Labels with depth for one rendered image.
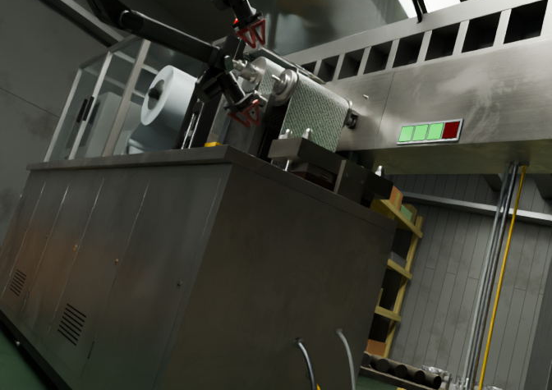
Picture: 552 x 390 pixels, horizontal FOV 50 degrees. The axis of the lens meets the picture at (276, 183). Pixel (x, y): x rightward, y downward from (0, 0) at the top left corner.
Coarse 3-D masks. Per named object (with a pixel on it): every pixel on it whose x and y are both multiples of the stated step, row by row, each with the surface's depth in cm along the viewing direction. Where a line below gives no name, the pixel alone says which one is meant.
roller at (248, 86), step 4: (256, 60) 226; (260, 60) 223; (256, 64) 225; (260, 64) 222; (264, 64) 219; (260, 68) 221; (260, 72) 219; (260, 76) 218; (244, 80) 228; (256, 80) 220; (260, 80) 218; (244, 84) 227; (248, 84) 224; (252, 84) 222; (256, 84) 219; (244, 88) 226; (248, 88) 223; (252, 88) 220; (256, 88) 220; (248, 92) 224
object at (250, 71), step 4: (244, 60) 220; (244, 64) 219; (248, 64) 219; (252, 64) 221; (244, 68) 218; (248, 68) 218; (252, 68) 219; (256, 68) 221; (240, 72) 219; (244, 72) 218; (248, 72) 219; (252, 72) 219; (256, 72) 220; (240, 76) 221; (244, 76) 220; (248, 76) 220; (252, 76) 220; (256, 76) 221; (248, 80) 222; (252, 80) 222
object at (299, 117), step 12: (288, 108) 194; (300, 108) 197; (312, 108) 200; (288, 120) 194; (300, 120) 197; (312, 120) 200; (324, 120) 203; (300, 132) 197; (324, 132) 203; (336, 132) 206; (324, 144) 203; (336, 144) 206
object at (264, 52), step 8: (248, 48) 227; (256, 48) 222; (264, 48) 225; (256, 56) 232; (264, 56) 229; (272, 56) 227; (280, 56) 229; (280, 64) 233; (288, 64) 230; (304, 72) 235; (320, 80) 240
